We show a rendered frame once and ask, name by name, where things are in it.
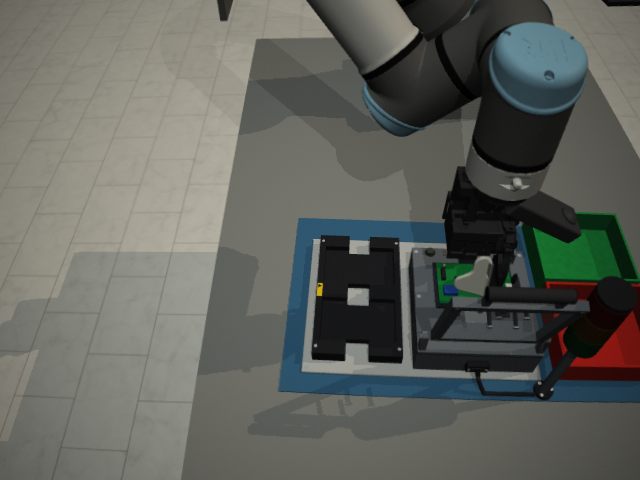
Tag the green bin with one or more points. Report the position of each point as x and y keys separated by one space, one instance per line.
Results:
x=600 y=251

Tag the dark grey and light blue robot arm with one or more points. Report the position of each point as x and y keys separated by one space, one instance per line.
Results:
x=529 y=85

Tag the green circuit board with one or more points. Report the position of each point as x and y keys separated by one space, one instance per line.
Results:
x=447 y=275

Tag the red bin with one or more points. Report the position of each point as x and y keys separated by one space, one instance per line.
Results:
x=622 y=348

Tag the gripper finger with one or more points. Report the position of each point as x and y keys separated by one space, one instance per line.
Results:
x=486 y=272

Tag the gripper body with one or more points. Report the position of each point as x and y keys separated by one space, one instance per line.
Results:
x=483 y=225

